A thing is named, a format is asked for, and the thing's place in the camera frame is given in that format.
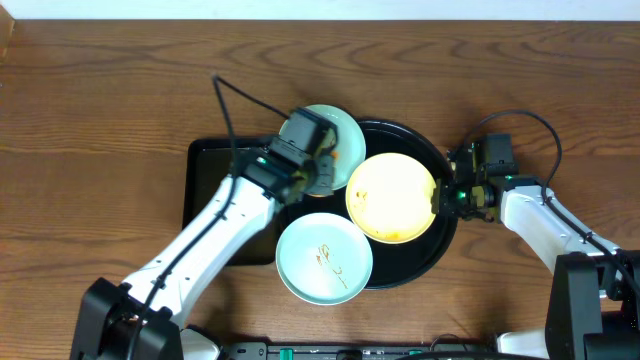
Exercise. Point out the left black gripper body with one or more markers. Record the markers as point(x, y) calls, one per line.
point(320, 173)

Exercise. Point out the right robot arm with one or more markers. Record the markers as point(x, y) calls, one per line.
point(593, 310)

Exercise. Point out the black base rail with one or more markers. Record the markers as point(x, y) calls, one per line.
point(274, 351)

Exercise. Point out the rectangular black water tray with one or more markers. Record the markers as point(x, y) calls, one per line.
point(208, 163)

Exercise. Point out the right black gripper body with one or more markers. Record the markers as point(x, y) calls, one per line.
point(458, 199)

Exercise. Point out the yellow plate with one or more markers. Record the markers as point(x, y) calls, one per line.
point(389, 198)

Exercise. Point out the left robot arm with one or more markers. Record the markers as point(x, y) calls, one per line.
point(144, 316)

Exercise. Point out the light blue plate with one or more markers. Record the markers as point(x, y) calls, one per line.
point(324, 259)
point(351, 144)

